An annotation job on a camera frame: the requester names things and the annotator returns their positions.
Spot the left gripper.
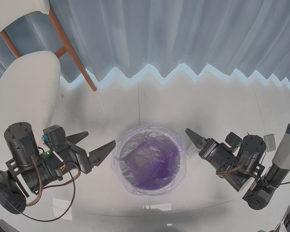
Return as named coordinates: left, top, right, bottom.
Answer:
left=37, top=131, right=116, bottom=187

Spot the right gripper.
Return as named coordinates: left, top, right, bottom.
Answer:
left=185, top=128, right=238, bottom=173

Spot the purple plastic bag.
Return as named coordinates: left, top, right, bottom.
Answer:
left=111, top=123, right=186, bottom=198

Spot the white trash bin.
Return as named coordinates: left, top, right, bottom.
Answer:
left=115, top=130, right=183, bottom=190

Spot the crumpled white paper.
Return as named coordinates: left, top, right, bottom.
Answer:
left=187, top=142, right=201, bottom=159

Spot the cream padded wooden chair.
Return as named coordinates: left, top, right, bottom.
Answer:
left=0, top=0, right=97, bottom=152

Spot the pale blue curtain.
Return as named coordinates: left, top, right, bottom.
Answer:
left=0, top=0, right=290, bottom=91

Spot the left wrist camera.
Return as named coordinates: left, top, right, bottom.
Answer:
left=42, top=125, right=68, bottom=153

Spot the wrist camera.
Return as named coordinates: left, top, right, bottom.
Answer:
left=42, top=125, right=68, bottom=153
left=225, top=132, right=242, bottom=150

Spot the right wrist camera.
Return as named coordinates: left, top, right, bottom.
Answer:
left=225, top=132, right=242, bottom=150

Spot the black cable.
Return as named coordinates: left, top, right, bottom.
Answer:
left=20, top=172, right=81, bottom=222

